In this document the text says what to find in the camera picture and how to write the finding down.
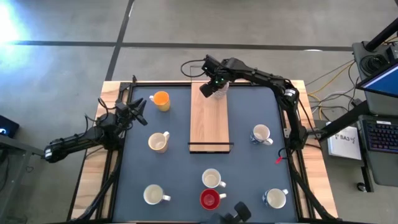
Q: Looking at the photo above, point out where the black cart support beam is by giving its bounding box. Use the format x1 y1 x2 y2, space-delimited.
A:
317 100 371 141

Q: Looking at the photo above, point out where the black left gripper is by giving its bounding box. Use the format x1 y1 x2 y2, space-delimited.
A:
119 98 149 127

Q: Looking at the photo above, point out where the black electronic device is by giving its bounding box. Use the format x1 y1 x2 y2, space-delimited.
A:
0 114 20 139

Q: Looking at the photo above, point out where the black rounded object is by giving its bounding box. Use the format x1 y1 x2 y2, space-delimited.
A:
211 201 252 224

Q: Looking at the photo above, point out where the blue-grey table mat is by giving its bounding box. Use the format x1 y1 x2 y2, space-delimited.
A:
112 85 300 223

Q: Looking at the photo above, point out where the black left wrist camera cable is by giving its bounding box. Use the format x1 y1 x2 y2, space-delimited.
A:
97 97 118 116

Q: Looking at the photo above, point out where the coiled black cable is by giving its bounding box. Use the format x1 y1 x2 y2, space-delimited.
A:
359 54 389 74

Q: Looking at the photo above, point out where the yellow mug orange inside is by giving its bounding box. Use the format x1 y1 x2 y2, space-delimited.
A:
149 90 171 112

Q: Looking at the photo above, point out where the black backlit keyboard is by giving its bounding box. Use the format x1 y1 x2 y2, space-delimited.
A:
362 119 398 155

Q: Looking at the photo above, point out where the pink spiral pattern mug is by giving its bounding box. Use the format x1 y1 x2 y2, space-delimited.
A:
147 131 170 154

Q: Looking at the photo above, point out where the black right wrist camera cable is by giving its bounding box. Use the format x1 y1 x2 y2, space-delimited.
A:
180 58 208 78

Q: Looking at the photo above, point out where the blue floral pattern mug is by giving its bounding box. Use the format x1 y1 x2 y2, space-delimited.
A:
249 124 274 146
262 187 289 210

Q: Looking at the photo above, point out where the monitor with blue screen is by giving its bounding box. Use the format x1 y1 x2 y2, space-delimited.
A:
356 62 398 99

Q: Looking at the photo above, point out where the red diamond pattern mug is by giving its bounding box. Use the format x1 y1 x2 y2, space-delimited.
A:
142 184 172 206

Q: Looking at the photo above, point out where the teal geometric pattern mug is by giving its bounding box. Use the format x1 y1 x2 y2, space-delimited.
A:
201 168 227 189

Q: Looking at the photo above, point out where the grey floor cable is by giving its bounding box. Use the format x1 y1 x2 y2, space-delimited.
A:
304 58 355 86

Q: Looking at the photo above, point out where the red mug white handle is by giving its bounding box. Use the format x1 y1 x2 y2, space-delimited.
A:
199 188 227 211

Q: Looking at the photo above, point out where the grey equipment cart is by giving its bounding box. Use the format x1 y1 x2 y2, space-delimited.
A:
352 40 398 187

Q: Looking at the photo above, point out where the pink zigzag pattern mug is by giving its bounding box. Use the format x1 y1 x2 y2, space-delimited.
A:
210 81 230 100

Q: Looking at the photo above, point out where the yellow floor cable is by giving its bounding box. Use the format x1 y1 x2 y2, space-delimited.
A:
307 62 355 121

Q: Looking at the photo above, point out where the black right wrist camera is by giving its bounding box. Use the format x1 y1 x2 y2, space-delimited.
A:
201 55 221 75

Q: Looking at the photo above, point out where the white printed paper sheet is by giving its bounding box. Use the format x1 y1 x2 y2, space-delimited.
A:
326 124 363 161

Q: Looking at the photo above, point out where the black vertical pole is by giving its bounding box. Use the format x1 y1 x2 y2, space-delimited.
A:
364 18 398 52

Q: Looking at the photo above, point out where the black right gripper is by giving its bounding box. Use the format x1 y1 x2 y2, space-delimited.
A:
199 70 231 98

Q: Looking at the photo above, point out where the wooden shelf board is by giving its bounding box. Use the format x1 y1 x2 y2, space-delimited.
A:
189 82 230 153

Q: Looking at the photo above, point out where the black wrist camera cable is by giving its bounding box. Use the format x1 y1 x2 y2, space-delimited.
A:
180 58 208 78
97 97 118 116

